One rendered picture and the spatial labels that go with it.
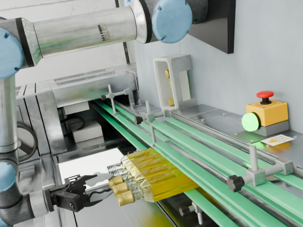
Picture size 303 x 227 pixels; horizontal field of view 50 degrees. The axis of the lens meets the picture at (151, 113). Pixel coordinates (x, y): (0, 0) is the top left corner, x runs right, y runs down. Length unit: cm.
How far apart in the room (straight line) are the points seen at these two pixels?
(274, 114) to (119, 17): 43
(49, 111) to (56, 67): 276
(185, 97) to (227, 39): 36
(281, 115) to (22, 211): 75
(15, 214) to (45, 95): 101
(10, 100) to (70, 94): 97
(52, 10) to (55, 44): 391
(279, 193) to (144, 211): 61
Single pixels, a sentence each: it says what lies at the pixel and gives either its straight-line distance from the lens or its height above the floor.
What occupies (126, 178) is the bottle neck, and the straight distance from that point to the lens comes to 105.
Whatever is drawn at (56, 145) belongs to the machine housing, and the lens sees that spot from 199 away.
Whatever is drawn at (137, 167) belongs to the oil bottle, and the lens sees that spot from 106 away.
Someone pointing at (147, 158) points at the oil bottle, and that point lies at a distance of 112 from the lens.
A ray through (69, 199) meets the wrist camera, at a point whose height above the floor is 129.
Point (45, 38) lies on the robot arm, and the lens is 80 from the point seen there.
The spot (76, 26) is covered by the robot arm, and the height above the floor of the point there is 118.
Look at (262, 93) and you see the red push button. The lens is 82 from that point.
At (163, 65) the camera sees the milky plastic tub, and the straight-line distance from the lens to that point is 136.
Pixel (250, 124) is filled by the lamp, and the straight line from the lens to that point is 80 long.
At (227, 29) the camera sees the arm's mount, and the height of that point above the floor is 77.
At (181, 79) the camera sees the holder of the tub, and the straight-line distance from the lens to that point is 122.
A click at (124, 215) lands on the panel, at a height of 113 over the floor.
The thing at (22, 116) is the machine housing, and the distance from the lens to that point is 195.
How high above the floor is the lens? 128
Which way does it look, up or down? 17 degrees down
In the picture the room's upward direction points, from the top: 104 degrees counter-clockwise
